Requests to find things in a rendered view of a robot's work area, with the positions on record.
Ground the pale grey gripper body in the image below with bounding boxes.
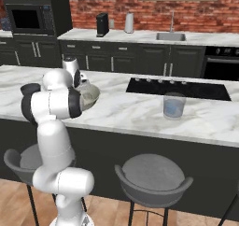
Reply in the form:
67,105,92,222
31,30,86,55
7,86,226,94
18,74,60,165
79,72,91,87

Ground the grey ice bowl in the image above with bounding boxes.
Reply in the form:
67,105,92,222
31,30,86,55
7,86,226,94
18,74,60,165
78,81,101,111

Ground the clear glass of water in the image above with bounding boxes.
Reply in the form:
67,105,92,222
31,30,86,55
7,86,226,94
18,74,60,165
162,92,188,120

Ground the black coffee machine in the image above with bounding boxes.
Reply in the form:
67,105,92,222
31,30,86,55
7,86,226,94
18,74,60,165
95,12,110,38

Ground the dark base cupboards run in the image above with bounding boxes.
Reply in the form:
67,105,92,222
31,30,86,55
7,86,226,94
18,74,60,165
59,39,207,79

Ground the white paper towel roll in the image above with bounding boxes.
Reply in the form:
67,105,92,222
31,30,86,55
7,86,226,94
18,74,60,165
123,11,135,35

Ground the black microwave oven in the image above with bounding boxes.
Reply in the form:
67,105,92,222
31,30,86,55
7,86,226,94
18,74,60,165
5,3,57,36

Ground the dark kitchen island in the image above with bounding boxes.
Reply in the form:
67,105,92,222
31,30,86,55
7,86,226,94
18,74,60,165
0,117,239,222

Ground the steel sink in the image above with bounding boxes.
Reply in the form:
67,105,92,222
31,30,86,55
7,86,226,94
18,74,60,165
155,32,188,42

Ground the black hob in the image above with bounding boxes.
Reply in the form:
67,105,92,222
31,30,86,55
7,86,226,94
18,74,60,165
125,77,232,102

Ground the steel tap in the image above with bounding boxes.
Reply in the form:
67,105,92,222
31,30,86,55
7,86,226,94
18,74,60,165
169,10,176,34

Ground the grey bar stool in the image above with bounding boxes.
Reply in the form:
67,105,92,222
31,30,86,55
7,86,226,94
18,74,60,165
3,143,88,226
114,152,194,226

